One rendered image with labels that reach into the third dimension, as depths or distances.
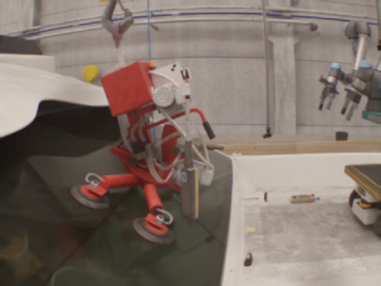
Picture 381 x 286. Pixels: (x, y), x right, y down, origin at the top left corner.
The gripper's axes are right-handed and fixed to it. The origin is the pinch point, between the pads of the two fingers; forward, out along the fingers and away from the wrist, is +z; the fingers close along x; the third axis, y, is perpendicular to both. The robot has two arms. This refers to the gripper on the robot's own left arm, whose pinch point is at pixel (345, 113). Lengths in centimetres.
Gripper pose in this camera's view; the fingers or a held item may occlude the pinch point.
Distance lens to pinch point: 184.7
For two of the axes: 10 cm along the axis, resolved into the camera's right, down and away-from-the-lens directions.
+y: -9.1, -4.0, 0.9
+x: -2.2, 2.9, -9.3
